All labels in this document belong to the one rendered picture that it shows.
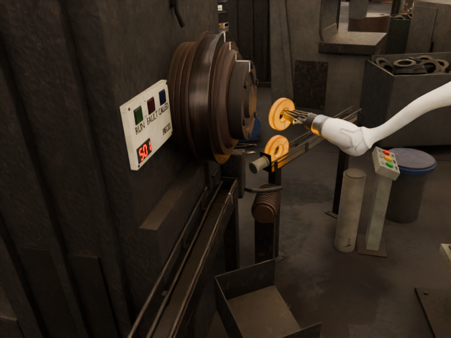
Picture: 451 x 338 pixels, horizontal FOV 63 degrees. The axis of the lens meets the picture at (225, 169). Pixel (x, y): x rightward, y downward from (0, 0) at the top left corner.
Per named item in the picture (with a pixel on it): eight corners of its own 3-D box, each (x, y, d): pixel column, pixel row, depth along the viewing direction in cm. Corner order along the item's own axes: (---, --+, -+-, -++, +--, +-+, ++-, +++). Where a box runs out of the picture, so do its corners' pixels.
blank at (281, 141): (271, 169, 195) (276, 171, 193) (259, 152, 184) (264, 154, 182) (288, 146, 198) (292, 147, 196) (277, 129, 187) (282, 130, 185)
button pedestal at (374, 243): (358, 257, 219) (374, 165, 190) (356, 232, 240) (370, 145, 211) (387, 261, 215) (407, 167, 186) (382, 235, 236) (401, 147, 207)
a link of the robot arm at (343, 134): (316, 135, 157) (329, 143, 167) (348, 147, 147) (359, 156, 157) (328, 112, 156) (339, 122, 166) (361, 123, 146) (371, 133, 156)
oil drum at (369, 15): (342, 78, 571) (349, 16, 529) (341, 69, 622) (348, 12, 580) (383, 79, 557) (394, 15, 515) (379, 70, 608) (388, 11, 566)
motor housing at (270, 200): (250, 282, 204) (249, 202, 179) (258, 256, 223) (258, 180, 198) (274, 286, 201) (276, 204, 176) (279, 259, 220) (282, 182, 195)
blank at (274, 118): (267, 104, 171) (272, 106, 169) (289, 92, 179) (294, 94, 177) (268, 133, 180) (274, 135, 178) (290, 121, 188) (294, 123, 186)
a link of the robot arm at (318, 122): (331, 134, 165) (321, 129, 169) (335, 115, 161) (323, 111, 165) (319, 139, 160) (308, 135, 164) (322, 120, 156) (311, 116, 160)
